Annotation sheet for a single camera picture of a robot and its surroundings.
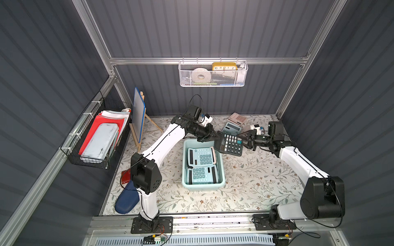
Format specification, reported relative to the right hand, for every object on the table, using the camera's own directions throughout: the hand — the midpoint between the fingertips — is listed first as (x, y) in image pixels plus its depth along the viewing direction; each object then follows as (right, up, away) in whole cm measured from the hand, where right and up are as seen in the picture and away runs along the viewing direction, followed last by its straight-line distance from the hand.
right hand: (241, 137), depth 79 cm
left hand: (-11, -2, -3) cm, 11 cm away
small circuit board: (-46, -49, -7) cm, 68 cm away
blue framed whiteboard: (-60, +13, +15) cm, 63 cm away
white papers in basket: (-61, +12, 0) cm, 62 cm away
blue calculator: (-18, -21, +4) cm, 28 cm away
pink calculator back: (+7, +12, +37) cm, 40 cm away
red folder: (-71, +8, -4) cm, 72 cm away
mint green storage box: (-23, -11, +10) cm, 28 cm away
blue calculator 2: (+2, +5, +32) cm, 32 cm away
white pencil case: (-66, -2, -12) cm, 67 cm away
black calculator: (-7, -4, -3) cm, 8 cm away
